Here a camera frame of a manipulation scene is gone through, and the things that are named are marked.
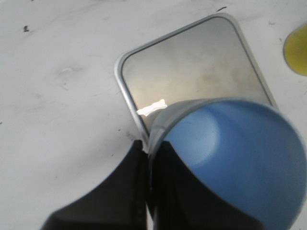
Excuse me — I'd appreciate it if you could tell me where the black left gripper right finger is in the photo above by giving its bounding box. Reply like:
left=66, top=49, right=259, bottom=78
left=150, top=141, right=264, bottom=230

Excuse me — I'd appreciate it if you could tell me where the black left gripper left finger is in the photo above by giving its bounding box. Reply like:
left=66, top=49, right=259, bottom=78
left=42, top=140, right=147, bottom=230

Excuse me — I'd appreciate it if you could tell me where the light blue plastic cup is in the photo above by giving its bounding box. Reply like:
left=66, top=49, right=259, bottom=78
left=148, top=98, right=307, bottom=230

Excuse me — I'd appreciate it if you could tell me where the yellow squeeze bottle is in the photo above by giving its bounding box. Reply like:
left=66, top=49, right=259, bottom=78
left=283, top=24, right=307, bottom=76

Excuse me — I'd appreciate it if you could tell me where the silver digital kitchen scale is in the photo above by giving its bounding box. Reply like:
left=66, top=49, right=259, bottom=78
left=114, top=13, right=276, bottom=149

